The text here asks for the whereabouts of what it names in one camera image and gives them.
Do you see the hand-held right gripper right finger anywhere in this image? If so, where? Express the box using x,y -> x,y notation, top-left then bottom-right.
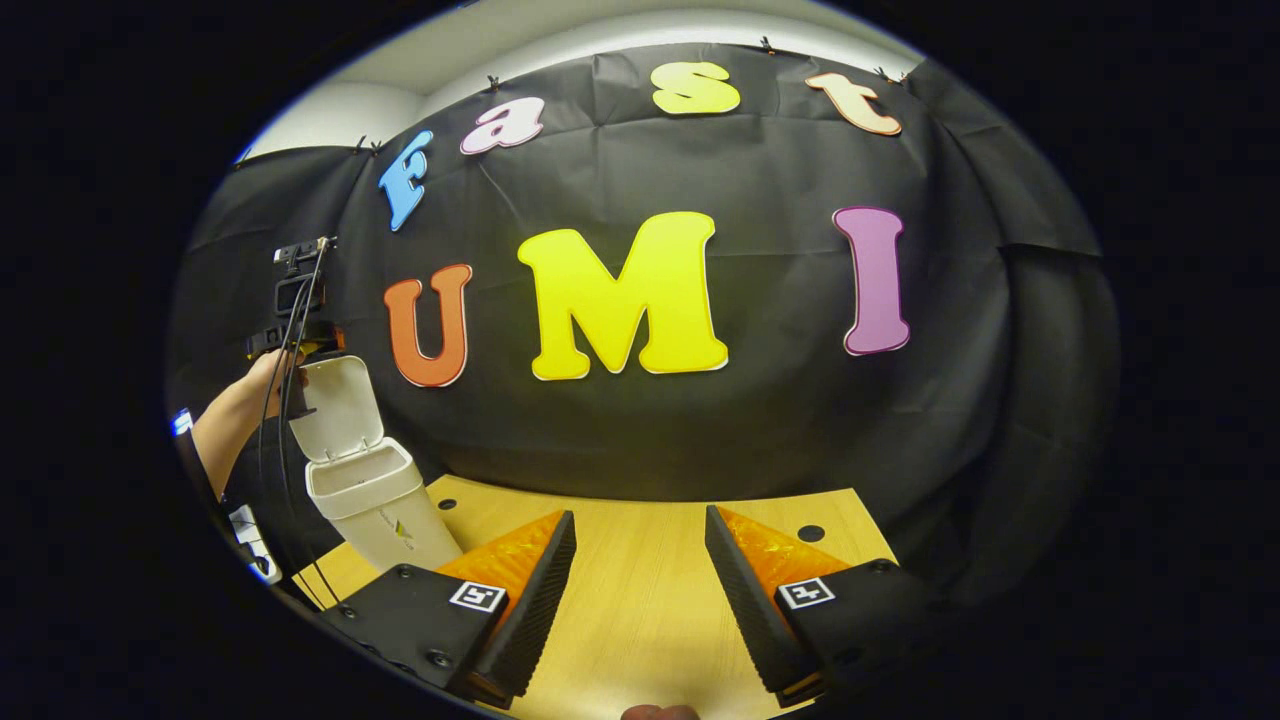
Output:
705,505 -> 961,709

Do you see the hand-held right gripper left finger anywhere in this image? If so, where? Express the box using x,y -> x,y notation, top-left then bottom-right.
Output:
320,510 -> 578,711

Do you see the white desktop garbage bin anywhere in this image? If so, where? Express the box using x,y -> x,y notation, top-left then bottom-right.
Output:
288,355 -> 464,574

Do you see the wooden desktop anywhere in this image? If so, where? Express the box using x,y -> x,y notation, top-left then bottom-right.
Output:
290,475 -> 896,720

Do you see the black backdrop cloth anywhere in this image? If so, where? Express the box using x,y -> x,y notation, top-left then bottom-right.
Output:
165,42 -> 1121,601

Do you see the white printed panel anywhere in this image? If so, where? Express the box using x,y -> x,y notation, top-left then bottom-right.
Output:
228,503 -> 283,586

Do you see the black cable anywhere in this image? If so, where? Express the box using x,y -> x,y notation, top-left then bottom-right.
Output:
256,238 -> 343,606

